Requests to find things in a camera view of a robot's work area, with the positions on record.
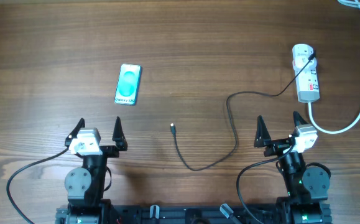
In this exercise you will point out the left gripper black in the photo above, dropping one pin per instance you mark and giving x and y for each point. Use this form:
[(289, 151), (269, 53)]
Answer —
[(112, 151)]

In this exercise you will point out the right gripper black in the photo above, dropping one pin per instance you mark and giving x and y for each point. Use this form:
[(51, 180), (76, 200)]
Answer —
[(263, 139)]

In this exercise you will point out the teal-screen Galaxy smartphone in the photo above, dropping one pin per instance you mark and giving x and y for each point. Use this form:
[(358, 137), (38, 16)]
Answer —
[(128, 84)]

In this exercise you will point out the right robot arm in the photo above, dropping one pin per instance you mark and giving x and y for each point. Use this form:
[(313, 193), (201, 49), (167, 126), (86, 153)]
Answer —
[(307, 184)]

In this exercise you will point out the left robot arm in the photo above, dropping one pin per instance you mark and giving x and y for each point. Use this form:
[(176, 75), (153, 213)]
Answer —
[(86, 185)]

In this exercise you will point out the white USB charger plug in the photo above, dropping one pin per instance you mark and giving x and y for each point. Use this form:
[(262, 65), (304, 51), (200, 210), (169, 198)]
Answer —
[(302, 62)]

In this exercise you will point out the white power strip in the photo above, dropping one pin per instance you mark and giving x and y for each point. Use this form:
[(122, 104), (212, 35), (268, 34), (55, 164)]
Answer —
[(306, 80)]

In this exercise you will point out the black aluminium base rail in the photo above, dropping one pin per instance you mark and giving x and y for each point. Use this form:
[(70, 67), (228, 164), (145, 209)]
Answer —
[(263, 213)]

